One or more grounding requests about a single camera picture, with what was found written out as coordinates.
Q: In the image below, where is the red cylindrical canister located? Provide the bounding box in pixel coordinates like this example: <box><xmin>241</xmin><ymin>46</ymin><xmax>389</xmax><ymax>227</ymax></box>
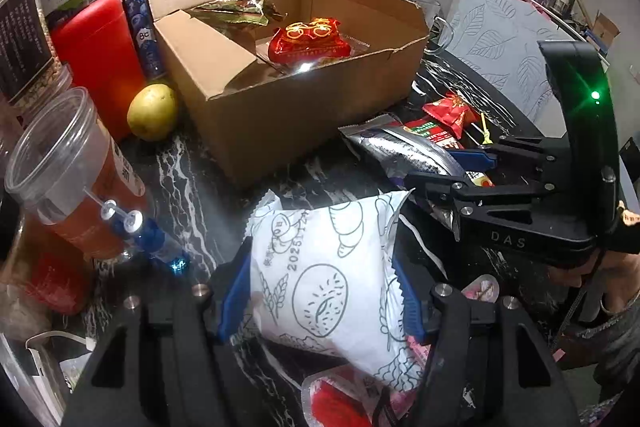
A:
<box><xmin>51</xmin><ymin>0</ymin><xmax>146</xmax><ymax>141</ymax></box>

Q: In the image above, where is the white bread snack bag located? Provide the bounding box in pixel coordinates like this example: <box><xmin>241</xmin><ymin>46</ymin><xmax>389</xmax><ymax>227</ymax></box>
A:
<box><xmin>245</xmin><ymin>191</ymin><xmax>423</xmax><ymax>391</ymax></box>

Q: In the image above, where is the small red candy packet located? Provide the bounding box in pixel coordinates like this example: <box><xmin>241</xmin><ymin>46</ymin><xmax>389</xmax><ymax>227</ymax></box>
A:
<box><xmin>422</xmin><ymin>92</ymin><xmax>480</xmax><ymax>140</ymax></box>

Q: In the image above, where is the green snack packet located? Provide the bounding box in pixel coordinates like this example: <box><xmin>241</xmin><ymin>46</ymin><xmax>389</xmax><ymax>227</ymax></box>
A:
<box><xmin>186</xmin><ymin>0</ymin><xmax>286</xmax><ymax>29</ymax></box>

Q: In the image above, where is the blue vitamin tube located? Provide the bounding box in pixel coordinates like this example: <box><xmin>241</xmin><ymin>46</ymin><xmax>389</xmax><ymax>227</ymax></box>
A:
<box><xmin>122</xmin><ymin>0</ymin><xmax>165</xmax><ymax>80</ymax></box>

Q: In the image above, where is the long red snack packet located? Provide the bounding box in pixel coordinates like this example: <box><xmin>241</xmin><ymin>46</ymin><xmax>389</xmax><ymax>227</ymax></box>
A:
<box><xmin>405</xmin><ymin>117</ymin><xmax>494</xmax><ymax>187</ymax></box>

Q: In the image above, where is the yellow green lollipop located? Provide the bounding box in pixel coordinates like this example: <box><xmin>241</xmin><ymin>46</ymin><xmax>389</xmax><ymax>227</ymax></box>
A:
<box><xmin>480</xmin><ymin>113</ymin><xmax>492</xmax><ymax>145</ymax></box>

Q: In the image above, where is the right hand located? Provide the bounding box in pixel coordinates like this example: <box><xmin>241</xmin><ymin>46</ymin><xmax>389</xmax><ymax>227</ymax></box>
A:
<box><xmin>546</xmin><ymin>200</ymin><xmax>640</xmax><ymax>313</ymax></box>

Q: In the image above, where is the blue syringe tube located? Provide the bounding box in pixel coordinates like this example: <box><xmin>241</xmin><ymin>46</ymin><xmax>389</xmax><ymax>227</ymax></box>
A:
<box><xmin>84</xmin><ymin>188</ymin><xmax>190</xmax><ymax>274</ymax></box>

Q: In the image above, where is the silver grey snack bag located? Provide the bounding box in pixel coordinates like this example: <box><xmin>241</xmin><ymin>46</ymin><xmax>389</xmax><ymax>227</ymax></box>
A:
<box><xmin>338</xmin><ymin>114</ymin><xmax>470</xmax><ymax>187</ymax></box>

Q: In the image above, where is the clear glass mug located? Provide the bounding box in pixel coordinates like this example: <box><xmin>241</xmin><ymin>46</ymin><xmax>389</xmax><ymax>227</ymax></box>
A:
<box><xmin>408</xmin><ymin>0</ymin><xmax>454</xmax><ymax>55</ymax></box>

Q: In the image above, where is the pink white snack packet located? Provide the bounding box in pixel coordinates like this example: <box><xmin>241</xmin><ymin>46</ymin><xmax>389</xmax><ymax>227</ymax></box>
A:
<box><xmin>299</xmin><ymin>273</ymin><xmax>501</xmax><ymax>427</ymax></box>

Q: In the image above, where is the plastic cup with tea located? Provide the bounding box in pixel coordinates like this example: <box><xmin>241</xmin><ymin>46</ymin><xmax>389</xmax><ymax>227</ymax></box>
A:
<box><xmin>4</xmin><ymin>88</ymin><xmax>149</xmax><ymax>260</ymax></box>

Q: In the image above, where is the brown cardboard box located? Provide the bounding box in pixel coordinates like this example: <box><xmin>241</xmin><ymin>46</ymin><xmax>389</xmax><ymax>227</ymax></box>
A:
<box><xmin>149</xmin><ymin>0</ymin><xmax>428</xmax><ymax>186</ymax></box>

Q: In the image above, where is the shiny red gold packet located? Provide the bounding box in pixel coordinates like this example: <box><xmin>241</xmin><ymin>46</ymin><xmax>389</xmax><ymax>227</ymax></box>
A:
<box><xmin>268</xmin><ymin>17</ymin><xmax>352</xmax><ymax>65</ymax></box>

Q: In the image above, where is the yellow lemon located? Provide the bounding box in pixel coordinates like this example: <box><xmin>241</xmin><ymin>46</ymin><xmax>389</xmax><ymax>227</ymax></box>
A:
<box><xmin>127</xmin><ymin>83</ymin><xmax>180</xmax><ymax>142</ymax></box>

